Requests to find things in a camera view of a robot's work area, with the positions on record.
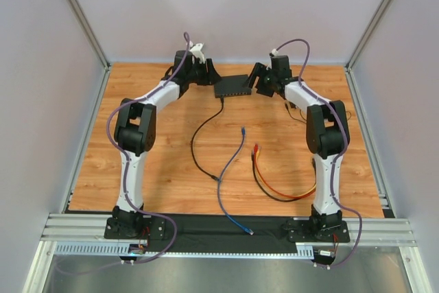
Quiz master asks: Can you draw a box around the black power adapter with cord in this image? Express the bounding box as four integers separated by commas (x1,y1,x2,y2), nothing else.
283,99,353,124

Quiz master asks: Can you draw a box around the black network switch box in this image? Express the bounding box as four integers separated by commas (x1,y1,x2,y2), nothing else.
214,75,252,98

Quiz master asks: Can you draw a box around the red ethernet cable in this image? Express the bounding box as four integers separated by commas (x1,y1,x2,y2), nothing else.
252,141,316,200

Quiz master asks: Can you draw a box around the blue ethernet cable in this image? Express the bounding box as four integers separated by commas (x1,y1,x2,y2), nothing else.
217,126,254,236

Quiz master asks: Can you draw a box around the yellow ethernet cable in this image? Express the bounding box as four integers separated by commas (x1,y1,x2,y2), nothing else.
255,146,316,198

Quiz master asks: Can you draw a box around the black short ethernet cable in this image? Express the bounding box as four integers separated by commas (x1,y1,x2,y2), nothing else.
250,150,316,203

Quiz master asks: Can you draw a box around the black long ethernet cable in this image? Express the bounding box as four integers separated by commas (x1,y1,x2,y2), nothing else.
189,97,222,183

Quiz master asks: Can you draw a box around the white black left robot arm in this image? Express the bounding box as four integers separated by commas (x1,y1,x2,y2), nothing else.
104,50,222,239

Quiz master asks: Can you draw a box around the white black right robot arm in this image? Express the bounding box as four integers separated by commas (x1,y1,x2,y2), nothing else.
246,56,350,233

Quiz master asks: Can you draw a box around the black cloth strip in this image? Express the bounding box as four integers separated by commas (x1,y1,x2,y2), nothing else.
168,214,297,254

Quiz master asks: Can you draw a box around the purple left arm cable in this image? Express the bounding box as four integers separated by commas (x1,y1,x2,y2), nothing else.
54,31,191,275

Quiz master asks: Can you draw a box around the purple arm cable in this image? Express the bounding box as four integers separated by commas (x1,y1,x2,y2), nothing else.
269,38,364,270
54,31,191,275

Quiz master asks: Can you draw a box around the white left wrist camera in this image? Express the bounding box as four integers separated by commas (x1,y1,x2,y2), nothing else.
189,41,206,64

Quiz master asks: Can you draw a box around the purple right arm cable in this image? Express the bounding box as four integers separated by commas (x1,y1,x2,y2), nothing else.
269,38,364,270

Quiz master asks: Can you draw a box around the aluminium left frame post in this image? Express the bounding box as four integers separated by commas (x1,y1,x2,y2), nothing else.
66,0,110,69

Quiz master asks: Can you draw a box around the aluminium frame post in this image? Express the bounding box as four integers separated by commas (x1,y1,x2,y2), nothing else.
345,0,393,71
66,0,110,69

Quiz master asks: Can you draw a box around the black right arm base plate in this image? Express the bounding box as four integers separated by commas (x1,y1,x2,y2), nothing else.
281,218,351,243

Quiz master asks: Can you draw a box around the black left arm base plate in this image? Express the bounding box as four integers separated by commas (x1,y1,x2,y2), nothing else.
104,214,167,240

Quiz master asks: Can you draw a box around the aluminium right frame post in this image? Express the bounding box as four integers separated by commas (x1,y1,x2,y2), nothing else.
345,0,393,71

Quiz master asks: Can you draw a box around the aluminium front frame rail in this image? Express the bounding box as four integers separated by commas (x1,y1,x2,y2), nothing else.
40,213,417,247

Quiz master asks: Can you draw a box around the grey slotted cable duct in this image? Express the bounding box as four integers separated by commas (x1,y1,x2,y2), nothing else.
54,242,314,259

